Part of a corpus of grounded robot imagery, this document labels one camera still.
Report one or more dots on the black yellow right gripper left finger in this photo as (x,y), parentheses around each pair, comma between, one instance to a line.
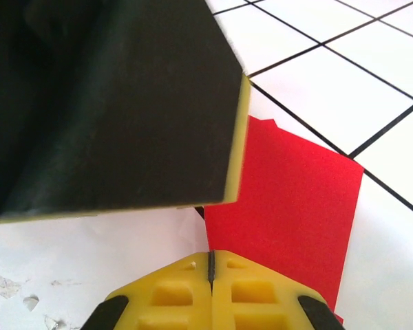
(172,295)

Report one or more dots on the red paper sheet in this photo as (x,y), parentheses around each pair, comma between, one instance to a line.
(278,206)

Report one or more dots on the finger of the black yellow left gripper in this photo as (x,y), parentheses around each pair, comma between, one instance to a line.
(106,120)

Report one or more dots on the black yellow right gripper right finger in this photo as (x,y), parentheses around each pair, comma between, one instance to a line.
(254,295)

